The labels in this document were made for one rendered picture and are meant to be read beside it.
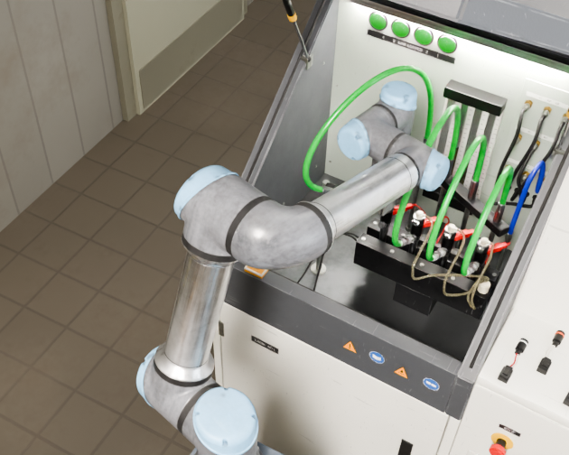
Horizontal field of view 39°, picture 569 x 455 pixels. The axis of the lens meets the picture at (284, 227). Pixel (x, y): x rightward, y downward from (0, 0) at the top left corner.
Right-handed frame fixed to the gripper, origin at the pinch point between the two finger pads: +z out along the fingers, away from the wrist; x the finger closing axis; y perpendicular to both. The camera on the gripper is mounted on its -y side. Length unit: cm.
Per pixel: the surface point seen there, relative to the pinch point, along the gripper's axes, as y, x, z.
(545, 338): 5.4, 44.5, 12.6
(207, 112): -123, -141, 108
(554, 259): -2.8, 39.4, -3.1
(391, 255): 1.1, 4.4, 12.5
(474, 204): -13.4, 17.6, 0.3
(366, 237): -0.7, -3.4, 12.5
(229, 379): 22, -30, 67
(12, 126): -31, -168, 69
